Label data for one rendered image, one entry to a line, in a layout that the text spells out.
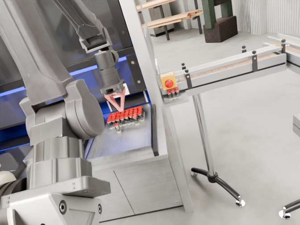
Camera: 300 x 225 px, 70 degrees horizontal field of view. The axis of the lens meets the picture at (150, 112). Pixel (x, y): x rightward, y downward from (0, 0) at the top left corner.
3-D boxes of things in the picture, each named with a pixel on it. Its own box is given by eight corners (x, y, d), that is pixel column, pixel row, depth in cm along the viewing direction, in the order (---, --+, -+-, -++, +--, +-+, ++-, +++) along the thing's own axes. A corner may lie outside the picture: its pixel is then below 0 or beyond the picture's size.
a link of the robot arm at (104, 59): (89, 52, 66) (107, 47, 65) (96, 51, 72) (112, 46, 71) (97, 74, 68) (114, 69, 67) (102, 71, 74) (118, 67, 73)
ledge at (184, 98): (163, 97, 126) (163, 94, 125) (185, 91, 125) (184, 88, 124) (165, 107, 114) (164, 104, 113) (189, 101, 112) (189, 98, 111)
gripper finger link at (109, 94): (132, 105, 79) (124, 80, 76) (130, 111, 72) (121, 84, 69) (114, 109, 79) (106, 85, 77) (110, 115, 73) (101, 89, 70)
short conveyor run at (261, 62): (164, 103, 123) (156, 78, 116) (162, 93, 137) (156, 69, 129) (288, 71, 115) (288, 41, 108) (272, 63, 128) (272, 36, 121)
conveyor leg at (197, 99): (206, 177, 167) (186, 89, 132) (217, 174, 165) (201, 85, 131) (209, 186, 159) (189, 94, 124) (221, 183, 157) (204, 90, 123)
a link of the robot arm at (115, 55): (77, 36, 65) (103, 26, 64) (89, 36, 76) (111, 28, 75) (93, 73, 69) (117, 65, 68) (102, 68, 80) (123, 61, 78)
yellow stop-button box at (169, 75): (162, 85, 115) (159, 73, 112) (175, 82, 114) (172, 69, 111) (163, 91, 108) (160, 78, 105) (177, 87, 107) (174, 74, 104)
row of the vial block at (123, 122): (110, 127, 107) (106, 120, 105) (144, 119, 105) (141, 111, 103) (109, 130, 105) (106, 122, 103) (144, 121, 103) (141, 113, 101)
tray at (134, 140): (105, 122, 114) (102, 117, 112) (152, 110, 111) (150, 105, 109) (89, 167, 84) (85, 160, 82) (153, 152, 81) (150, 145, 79)
